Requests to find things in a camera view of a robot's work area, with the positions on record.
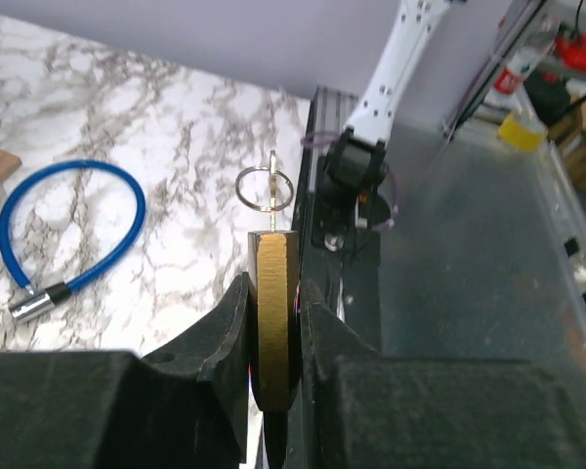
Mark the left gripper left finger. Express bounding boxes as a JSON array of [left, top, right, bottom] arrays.
[[0, 274, 250, 468]]

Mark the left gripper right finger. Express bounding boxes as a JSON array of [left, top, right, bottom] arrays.
[[300, 282, 586, 468]]

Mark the blue cable lock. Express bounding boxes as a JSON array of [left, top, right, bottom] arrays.
[[0, 159, 147, 324]]

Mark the brass padlock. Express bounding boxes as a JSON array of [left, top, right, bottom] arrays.
[[248, 231, 300, 412]]

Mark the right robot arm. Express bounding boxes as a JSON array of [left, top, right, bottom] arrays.
[[316, 0, 452, 215]]

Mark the yellow tape roll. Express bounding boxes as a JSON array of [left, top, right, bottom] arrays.
[[497, 110, 548, 152]]

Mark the cardboard box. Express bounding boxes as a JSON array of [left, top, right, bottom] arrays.
[[548, 101, 586, 191]]

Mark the black mounting base plate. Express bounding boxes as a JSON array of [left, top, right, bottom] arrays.
[[253, 85, 397, 469]]

